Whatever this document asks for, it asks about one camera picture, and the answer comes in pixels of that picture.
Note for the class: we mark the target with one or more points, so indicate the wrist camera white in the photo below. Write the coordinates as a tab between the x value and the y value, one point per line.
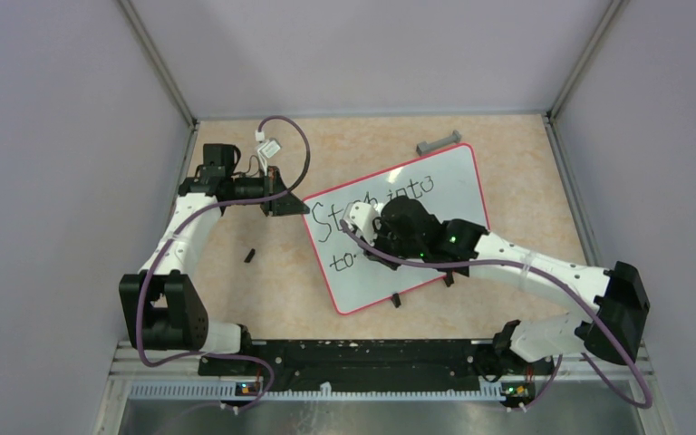
266	149
361	217

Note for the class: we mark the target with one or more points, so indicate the black marker cap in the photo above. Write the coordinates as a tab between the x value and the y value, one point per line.
250	255

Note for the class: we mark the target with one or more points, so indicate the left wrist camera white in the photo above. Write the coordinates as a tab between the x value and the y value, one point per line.
266	149

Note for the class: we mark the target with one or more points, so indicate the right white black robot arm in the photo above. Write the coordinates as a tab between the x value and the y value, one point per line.
606	308

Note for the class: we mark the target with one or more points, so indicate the pink framed whiteboard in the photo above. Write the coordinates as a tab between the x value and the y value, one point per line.
446	183

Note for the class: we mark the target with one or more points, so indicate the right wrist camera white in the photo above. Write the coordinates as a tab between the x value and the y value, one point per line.
361	217

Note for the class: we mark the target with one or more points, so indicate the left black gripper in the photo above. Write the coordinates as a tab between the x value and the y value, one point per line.
288	204

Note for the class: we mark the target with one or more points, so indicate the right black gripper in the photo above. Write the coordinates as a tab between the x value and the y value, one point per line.
381	227

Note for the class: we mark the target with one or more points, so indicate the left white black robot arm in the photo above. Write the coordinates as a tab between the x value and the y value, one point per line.
161	305

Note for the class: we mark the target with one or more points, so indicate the grey whiteboard eraser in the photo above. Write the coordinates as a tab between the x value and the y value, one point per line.
424	148

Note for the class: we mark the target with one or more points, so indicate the white slotted cable duct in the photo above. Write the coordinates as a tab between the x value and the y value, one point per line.
231	391

